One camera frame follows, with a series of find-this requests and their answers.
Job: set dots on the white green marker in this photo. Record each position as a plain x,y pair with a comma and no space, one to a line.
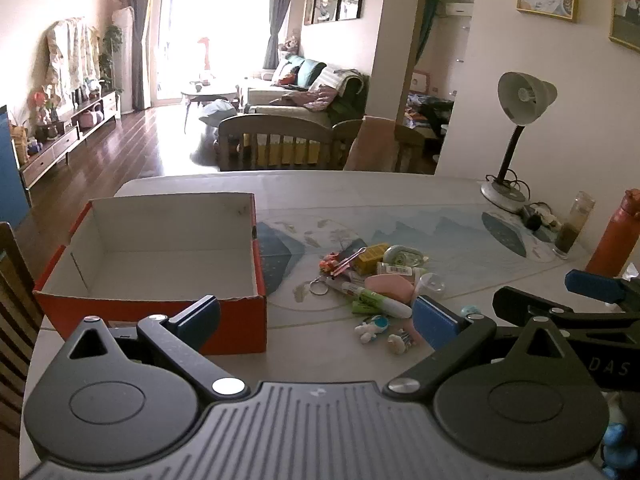
370,297

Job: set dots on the red cardboard box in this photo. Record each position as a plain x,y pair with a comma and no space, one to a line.
165,240

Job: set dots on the wooden tv cabinet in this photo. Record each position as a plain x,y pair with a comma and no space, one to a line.
65,140

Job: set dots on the white standing air conditioner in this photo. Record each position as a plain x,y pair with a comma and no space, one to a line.
125,60

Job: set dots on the white correction tape dispenser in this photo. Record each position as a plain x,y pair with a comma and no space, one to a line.
402,256

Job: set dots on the mountain print table mat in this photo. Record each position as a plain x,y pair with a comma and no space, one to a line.
460,237

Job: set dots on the yellow rectangular box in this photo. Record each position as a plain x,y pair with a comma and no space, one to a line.
372,256

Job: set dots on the slatted wooden chair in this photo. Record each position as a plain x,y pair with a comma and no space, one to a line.
275,132

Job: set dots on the small white figurine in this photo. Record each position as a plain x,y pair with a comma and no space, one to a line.
400,342

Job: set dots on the pink pen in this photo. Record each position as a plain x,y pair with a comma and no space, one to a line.
350,260

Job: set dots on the pink flower arrangement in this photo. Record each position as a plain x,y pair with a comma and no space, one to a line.
42,105

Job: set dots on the pink case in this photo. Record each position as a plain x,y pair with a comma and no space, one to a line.
390,287

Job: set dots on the blue beanbag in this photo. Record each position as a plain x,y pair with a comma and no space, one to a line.
220,112

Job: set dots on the orange bottle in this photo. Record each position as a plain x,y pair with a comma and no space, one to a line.
612,240

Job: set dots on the blue fronted black cabinet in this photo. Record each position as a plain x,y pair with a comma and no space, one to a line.
10,170

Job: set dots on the cluttered bed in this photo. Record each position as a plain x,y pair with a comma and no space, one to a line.
427,115

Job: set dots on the astronaut figurine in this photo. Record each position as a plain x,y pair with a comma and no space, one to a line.
372,329

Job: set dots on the person's right hand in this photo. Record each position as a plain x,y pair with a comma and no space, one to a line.
616,440

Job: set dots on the white desk lamp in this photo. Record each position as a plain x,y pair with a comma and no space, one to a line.
525,95

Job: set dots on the beige sofa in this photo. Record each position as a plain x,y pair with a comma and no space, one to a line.
300,95

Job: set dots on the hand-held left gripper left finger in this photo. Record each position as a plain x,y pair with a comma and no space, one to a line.
197,317

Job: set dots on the dark wooden chair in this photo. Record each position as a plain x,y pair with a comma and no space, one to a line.
15,320

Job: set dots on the orange giraffe toy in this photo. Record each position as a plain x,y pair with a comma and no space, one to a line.
204,55

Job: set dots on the glass cup with dark drink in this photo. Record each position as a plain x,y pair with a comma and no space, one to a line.
572,230

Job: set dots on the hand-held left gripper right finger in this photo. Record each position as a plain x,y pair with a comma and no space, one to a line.
435,322

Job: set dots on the round coffee table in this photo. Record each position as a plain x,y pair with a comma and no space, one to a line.
207,92

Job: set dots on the teddy bear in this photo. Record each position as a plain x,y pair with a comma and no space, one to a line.
292,42

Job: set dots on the pink cloth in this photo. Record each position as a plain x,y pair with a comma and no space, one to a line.
372,145

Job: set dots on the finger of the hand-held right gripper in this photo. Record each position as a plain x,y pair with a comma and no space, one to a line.
530,302
595,285

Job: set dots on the tall potted plant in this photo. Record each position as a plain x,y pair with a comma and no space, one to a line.
111,55

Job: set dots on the white round container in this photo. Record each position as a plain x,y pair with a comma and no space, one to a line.
430,285

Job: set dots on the grey curtain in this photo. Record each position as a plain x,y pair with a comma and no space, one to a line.
141,40
279,15

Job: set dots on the hanging light clothes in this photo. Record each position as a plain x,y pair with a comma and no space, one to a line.
72,57

